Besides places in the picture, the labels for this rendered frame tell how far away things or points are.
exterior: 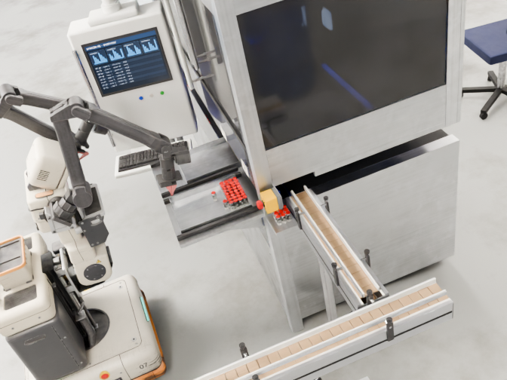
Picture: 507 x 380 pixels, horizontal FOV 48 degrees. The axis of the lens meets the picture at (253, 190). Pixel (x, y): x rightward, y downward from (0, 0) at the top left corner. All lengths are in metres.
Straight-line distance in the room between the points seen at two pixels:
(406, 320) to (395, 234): 1.04
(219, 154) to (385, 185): 0.87
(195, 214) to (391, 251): 1.07
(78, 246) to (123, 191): 1.83
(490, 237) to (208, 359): 1.77
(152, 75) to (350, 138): 1.20
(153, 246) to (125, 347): 1.05
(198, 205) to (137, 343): 0.81
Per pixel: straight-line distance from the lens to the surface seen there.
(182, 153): 2.38
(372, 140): 2.58
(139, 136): 2.30
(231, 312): 3.37
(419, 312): 2.07
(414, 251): 3.19
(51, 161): 2.48
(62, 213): 2.43
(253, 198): 2.66
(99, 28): 3.09
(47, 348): 2.91
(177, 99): 3.25
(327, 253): 2.26
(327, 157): 2.51
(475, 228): 3.69
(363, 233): 2.90
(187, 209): 2.70
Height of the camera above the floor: 2.56
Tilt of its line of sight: 39 degrees down
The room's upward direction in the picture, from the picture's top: 14 degrees counter-clockwise
